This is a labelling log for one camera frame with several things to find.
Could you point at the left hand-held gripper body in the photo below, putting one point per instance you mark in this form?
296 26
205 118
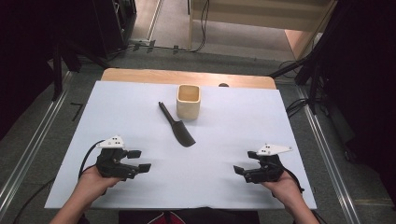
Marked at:
110 161

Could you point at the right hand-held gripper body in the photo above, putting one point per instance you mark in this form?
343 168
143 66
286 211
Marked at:
267 171

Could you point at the black comb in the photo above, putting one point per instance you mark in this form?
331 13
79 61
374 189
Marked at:
182 133

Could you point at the person's right hand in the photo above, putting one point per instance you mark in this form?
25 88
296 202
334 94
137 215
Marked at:
288 191

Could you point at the person's left hand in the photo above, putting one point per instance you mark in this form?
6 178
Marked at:
91 184

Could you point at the white table sheet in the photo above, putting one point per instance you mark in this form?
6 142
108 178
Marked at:
218 174

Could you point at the person's dark clothing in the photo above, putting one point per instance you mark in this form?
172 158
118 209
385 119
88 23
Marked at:
193 216

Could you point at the beige square cup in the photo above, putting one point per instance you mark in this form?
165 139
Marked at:
188 109

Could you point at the dark round table grommet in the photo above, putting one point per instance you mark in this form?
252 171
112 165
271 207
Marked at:
223 84

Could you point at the wooden table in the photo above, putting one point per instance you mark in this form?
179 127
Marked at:
149 76

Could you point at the black metal stand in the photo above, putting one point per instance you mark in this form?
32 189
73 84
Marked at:
311 65
57 68

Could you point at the black cabinet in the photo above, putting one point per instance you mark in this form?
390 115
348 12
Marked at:
113 28

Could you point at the light wooden furniture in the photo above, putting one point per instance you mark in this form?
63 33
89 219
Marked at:
258 21

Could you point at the metal floor rail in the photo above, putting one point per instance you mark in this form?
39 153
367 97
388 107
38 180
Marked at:
330 155
34 140
155 18

